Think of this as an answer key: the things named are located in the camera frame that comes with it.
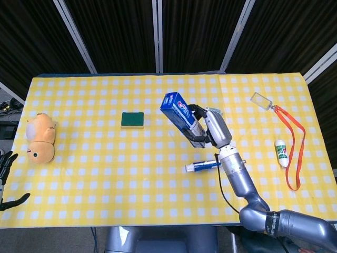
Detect white green small bottle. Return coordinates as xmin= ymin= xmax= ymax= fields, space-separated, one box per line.
xmin=274 ymin=140 xmax=290 ymax=168

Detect dark folding screen panel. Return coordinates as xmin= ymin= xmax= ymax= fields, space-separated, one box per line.
xmin=64 ymin=0 xmax=159 ymax=75
xmin=225 ymin=0 xmax=337 ymax=76
xmin=0 ymin=0 xmax=92 ymax=93
xmin=161 ymin=0 xmax=249 ymax=74

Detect orange lanyard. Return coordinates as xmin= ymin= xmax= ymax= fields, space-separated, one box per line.
xmin=272 ymin=104 xmax=306 ymax=191

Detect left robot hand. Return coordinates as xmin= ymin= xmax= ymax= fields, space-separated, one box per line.
xmin=0 ymin=150 xmax=31 ymax=211

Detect blue cable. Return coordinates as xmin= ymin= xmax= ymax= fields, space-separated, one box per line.
xmin=90 ymin=227 xmax=100 ymax=253

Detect green yellow sponge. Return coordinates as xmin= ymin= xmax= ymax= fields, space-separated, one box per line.
xmin=121 ymin=111 xmax=145 ymax=130

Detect yellow white checkered tablecloth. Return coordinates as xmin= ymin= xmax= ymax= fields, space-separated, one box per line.
xmin=0 ymin=73 xmax=337 ymax=229

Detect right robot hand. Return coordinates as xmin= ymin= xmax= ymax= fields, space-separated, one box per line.
xmin=184 ymin=104 xmax=233 ymax=150

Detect black floor cables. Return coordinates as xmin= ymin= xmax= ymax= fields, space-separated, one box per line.
xmin=0 ymin=96 xmax=25 ymax=140

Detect white screen frame post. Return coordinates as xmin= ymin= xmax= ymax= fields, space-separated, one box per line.
xmin=0 ymin=81 xmax=26 ymax=105
xmin=52 ymin=0 xmax=98 ymax=74
xmin=152 ymin=0 xmax=164 ymax=74
xmin=302 ymin=44 xmax=337 ymax=83
xmin=219 ymin=0 xmax=256 ymax=74

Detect blue white toothpaste tube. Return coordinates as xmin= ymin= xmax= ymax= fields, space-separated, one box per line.
xmin=184 ymin=160 xmax=222 ymax=173

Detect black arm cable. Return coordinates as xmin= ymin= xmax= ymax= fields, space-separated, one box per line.
xmin=213 ymin=152 xmax=242 ymax=215

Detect blue toothpaste box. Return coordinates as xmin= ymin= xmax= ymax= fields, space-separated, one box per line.
xmin=160 ymin=91 xmax=207 ymax=149

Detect orange plush toy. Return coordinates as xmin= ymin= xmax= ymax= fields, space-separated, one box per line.
xmin=25 ymin=112 xmax=57 ymax=165

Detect clear badge holder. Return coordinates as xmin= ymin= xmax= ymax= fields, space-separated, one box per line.
xmin=250 ymin=92 xmax=275 ymax=110

